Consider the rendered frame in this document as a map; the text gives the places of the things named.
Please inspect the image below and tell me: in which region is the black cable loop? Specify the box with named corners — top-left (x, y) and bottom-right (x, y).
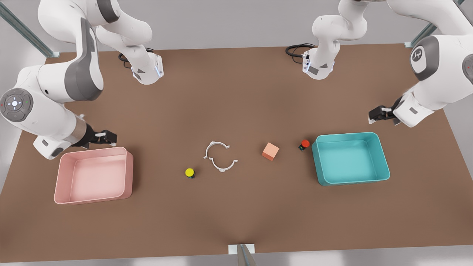
top-left (285, 43), bottom-right (317, 64)
top-left (118, 48), bottom-right (155, 69)

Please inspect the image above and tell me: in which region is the blue storage box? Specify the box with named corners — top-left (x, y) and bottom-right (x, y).
top-left (312, 132), bottom-right (391, 186)

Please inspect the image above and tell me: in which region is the silver frame post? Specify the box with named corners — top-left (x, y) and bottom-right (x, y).
top-left (0, 3), bottom-right (61, 58)
top-left (404, 0), bottom-right (466, 48)
top-left (228, 243), bottom-right (256, 266)

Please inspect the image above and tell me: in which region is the pink storage box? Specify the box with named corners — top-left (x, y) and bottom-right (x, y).
top-left (54, 147), bottom-right (134, 205)

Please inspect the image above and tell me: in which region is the white ring bracket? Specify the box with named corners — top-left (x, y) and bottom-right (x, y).
top-left (203, 141), bottom-right (238, 173)

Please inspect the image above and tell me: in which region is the orange cube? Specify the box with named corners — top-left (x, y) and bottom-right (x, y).
top-left (262, 143), bottom-right (280, 161)

